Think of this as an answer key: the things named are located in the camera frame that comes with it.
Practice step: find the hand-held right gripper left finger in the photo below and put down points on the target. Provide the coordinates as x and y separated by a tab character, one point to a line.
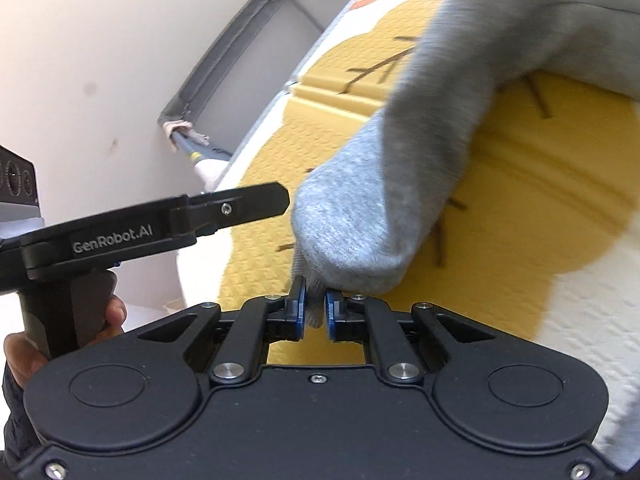
299	310

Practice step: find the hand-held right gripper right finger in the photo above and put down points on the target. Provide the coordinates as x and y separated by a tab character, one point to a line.
331	317

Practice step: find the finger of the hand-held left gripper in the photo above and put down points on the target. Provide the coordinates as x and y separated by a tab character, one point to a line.
240	207

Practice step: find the grey sweatshirt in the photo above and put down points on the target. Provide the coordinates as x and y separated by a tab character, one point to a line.
400	185

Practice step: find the person's left hand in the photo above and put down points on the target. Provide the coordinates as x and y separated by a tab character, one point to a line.
116	312

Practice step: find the striped pole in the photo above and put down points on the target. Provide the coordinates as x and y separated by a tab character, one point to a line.
205	147

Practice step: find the beige cloth tie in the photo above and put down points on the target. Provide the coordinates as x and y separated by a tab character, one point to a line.
180	127

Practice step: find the colourful foam play mat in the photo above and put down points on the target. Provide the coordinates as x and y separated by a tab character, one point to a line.
525	210

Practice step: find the grey bed rail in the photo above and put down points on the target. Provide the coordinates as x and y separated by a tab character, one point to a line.
235	35

